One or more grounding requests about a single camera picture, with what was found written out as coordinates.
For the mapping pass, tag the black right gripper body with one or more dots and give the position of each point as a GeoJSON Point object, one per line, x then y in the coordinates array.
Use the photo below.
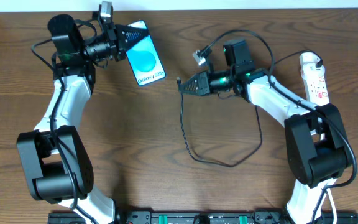
{"type": "Point", "coordinates": [204, 83]}

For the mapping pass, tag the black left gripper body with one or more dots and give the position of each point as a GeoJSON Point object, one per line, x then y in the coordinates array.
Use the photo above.
{"type": "Point", "coordinates": [117, 43]}

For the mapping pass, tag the blue Galaxy smartphone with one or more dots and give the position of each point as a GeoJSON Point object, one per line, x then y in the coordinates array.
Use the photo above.
{"type": "Point", "coordinates": [145, 62]}

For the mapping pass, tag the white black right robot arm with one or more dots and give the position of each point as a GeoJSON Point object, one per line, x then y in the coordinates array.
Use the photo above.
{"type": "Point", "coordinates": [317, 147]}

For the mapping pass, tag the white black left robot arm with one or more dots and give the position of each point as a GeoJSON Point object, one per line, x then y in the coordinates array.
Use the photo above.
{"type": "Point", "coordinates": [56, 165]}

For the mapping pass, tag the white USB charger plug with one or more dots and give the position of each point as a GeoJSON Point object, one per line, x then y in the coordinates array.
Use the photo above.
{"type": "Point", "coordinates": [311, 66]}

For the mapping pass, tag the white power strip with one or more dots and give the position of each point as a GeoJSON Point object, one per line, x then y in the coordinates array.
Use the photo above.
{"type": "Point", "coordinates": [316, 90]}

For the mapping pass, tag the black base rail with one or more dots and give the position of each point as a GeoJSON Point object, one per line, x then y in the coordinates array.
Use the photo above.
{"type": "Point", "coordinates": [259, 216]}

